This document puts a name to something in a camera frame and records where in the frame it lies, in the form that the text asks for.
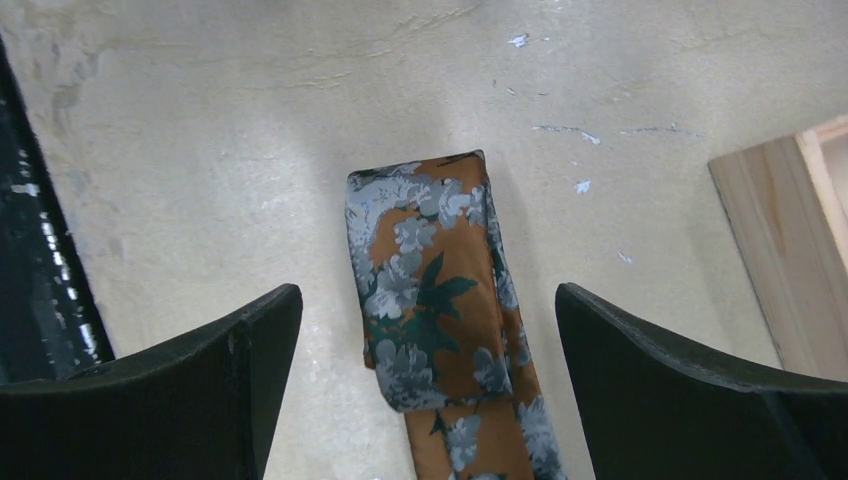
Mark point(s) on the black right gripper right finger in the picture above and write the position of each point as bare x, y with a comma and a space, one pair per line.
656, 405

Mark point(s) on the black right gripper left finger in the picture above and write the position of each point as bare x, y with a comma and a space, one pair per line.
202, 405

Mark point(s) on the brown floral tie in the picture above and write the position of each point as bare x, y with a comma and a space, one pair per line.
442, 325

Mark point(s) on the wooden compartment tray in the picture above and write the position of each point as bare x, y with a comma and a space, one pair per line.
786, 202

